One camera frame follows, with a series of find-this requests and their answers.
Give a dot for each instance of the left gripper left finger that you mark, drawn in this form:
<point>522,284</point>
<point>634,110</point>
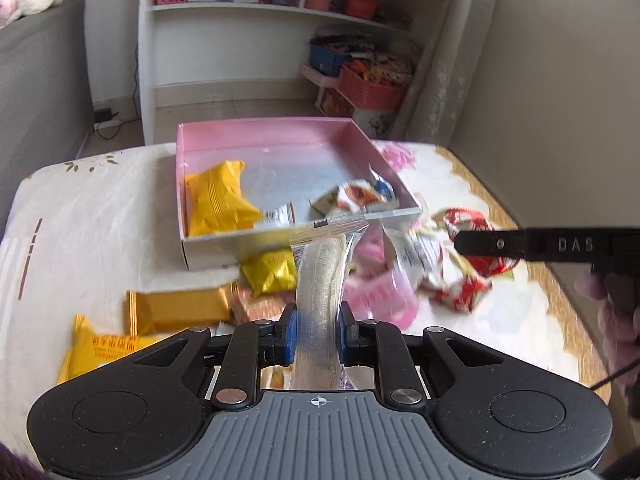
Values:
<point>243,355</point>

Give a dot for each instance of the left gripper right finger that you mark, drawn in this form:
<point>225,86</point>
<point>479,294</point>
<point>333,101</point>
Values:
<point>382,347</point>

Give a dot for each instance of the pink wafer snack pack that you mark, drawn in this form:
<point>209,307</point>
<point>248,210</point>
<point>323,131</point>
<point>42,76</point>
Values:
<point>377,287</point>

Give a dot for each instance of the clear rice cracker pack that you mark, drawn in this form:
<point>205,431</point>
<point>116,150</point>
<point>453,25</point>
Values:
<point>322,252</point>

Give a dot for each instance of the red floral snack pack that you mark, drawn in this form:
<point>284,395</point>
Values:
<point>457,285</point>

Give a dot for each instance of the silver foil snack pack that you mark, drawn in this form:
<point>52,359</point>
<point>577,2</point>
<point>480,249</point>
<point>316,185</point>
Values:
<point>283,215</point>

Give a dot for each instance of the large yellow snack pack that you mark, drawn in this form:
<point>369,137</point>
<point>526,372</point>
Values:
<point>217,204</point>

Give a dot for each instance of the white pecan snack pack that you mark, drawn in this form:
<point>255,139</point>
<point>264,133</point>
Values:
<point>359,196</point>

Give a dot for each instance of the red small snack pack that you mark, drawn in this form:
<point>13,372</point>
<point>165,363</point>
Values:
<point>466,229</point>

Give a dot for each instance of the yellow snack pack with logo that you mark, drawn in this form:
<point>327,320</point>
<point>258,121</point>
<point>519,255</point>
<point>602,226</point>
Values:
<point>91,350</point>

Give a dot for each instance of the brown wafer cake pack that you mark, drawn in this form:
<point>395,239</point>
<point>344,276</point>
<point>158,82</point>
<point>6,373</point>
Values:
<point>246,308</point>

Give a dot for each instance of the yellow crumpled snack pack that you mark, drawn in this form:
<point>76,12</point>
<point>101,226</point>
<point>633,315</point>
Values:
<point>271,272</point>

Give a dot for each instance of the white nut snack pack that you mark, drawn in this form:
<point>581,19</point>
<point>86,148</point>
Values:
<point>418,255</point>

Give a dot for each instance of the gold flat wafer pack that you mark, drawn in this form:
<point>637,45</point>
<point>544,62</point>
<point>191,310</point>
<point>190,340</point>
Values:
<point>150,313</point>

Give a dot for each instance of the pink and silver cardboard box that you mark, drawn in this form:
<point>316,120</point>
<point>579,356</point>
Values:
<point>288,160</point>

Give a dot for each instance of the floral tablecloth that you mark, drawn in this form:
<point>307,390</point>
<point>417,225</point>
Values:
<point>82,234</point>

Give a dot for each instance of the white printed storage box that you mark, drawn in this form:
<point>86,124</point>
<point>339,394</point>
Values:
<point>374,123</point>

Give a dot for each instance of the lace curtain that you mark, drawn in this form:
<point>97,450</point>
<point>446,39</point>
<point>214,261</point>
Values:
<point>436,97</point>

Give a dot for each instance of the pink floor basket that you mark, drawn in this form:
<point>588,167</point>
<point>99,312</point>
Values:
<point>369,95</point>

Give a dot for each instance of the blue storage bin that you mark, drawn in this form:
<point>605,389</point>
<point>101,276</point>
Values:
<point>327,61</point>

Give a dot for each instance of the grey sofa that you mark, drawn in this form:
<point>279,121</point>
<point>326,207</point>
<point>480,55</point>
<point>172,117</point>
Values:
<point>46,106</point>

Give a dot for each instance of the white bookshelf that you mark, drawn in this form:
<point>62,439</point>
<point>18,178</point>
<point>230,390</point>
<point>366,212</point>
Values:
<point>231,51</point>

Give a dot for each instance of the red small shelf basket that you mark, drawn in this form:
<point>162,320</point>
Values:
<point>364,9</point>

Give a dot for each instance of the power strip with cable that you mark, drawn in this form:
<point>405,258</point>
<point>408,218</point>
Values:
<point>112,131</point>

